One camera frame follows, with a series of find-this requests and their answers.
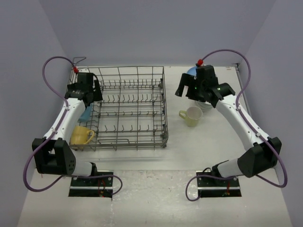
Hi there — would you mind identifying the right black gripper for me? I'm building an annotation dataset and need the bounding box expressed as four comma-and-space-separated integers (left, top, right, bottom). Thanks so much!
176, 73, 206, 103

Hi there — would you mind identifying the blue plate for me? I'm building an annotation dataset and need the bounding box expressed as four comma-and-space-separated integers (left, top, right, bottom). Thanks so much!
187, 66, 197, 76

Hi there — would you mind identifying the blue mug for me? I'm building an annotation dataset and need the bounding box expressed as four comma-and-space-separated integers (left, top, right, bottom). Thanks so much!
78, 104, 92, 122

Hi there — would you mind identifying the white bowl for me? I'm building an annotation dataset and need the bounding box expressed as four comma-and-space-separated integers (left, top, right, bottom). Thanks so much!
195, 101, 213, 111

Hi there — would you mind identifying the green mug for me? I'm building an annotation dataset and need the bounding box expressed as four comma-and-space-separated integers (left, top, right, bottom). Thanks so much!
178, 106, 203, 127

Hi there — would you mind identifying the yellow mug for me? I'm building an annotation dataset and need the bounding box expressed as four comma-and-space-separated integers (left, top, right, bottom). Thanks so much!
70, 126, 95, 145

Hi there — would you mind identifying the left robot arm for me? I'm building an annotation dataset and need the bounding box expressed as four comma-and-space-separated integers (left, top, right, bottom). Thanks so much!
32, 72, 103, 186

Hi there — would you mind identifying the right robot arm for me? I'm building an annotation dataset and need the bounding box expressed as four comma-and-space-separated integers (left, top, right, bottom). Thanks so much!
175, 65, 282, 186

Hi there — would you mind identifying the grey wire dish rack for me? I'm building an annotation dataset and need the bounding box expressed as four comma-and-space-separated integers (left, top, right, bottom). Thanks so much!
73, 66, 169, 151

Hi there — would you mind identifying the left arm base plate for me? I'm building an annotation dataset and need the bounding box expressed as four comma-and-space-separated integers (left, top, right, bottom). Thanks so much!
68, 176, 113, 198

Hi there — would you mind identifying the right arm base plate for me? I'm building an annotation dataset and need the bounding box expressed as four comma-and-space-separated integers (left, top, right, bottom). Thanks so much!
197, 177, 242, 198

